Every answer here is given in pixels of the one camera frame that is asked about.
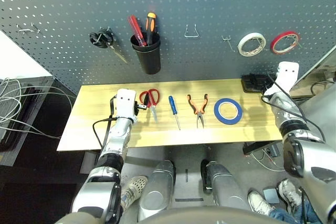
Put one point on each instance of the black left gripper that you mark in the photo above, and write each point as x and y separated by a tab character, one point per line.
136	107

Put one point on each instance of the orange black needle-nose pliers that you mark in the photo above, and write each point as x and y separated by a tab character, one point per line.
199	112

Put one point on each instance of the blue tape roll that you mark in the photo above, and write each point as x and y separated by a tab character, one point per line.
216	111

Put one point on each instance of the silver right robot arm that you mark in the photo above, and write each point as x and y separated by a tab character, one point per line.
302	155

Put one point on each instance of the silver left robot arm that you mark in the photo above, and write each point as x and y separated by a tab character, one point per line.
115	140

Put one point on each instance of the dark grey pegboard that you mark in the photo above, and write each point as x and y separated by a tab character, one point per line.
210	3

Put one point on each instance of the black tool cup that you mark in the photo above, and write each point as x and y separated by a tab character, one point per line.
149	58

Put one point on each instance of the white mesh shoe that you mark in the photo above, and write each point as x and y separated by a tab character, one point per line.
135	187

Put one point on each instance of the silver left robot leg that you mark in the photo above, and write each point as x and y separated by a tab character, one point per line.
157	190

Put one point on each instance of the silver robot leg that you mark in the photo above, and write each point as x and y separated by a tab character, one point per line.
223	184
157	190

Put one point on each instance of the black cabinet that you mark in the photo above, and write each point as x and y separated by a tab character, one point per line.
39	108

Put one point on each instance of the silver right robot leg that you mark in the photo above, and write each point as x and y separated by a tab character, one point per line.
223	184

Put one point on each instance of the black plastic case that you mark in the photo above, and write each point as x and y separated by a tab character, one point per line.
252	83

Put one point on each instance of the olive robot torso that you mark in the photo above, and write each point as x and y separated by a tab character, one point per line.
183	216

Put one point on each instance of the small metal peg hook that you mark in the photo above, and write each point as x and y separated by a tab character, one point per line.
23	30
35	27

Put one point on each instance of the white board panel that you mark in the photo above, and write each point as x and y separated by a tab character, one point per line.
15	61

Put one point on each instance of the white tape roll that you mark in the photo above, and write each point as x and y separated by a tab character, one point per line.
252	35

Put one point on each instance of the white sneaker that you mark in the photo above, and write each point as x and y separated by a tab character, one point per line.
260	203
290	192

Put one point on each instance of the grey foot pedal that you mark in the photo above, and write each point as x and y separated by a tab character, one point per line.
271	195

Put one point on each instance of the red tape roll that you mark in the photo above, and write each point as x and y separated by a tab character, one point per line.
284	33

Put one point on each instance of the white curved machine housing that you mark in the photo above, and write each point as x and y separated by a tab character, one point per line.
320	108

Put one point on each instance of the blue jeans leg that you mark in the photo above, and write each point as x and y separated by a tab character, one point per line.
294	216

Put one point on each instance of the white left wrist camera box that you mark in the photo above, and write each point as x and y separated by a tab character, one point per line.
126	103

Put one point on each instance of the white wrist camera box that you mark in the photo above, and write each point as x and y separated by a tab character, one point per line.
286	77
126	103

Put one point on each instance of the black under-table bracket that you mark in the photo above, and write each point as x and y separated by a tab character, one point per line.
257	148

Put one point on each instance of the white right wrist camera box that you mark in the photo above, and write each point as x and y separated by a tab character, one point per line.
286	77

